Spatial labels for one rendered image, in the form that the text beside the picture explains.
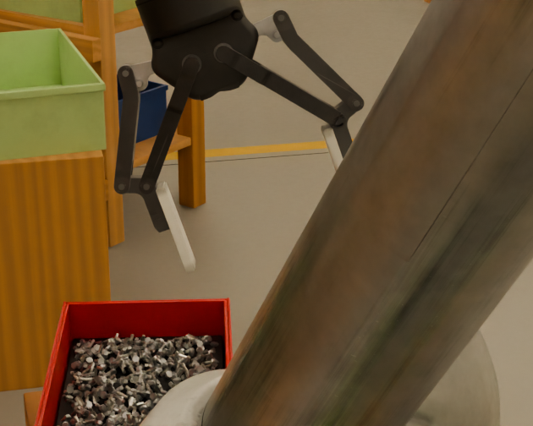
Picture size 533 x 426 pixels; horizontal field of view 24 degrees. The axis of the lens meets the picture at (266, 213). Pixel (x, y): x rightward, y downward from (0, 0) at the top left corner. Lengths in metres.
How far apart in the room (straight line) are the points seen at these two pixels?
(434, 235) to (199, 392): 0.25
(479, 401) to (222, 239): 3.25
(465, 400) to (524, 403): 2.34
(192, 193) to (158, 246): 0.35
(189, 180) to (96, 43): 0.74
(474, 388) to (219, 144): 4.18
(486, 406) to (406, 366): 0.31
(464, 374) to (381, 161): 0.36
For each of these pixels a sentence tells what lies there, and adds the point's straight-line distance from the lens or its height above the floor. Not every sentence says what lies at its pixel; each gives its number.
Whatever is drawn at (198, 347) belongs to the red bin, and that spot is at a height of 0.88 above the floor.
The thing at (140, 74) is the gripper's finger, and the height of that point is 1.36.
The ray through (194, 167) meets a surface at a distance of 4.31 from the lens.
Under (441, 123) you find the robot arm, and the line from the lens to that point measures 0.51.
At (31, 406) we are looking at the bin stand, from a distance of 1.61.
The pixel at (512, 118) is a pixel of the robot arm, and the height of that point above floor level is 1.46.
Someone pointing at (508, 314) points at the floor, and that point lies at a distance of 3.66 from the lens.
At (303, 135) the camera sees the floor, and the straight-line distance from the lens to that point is 5.13.
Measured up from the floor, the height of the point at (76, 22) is 0.73.
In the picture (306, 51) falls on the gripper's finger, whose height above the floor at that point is 1.38.
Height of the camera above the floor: 1.61
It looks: 22 degrees down
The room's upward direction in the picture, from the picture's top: straight up
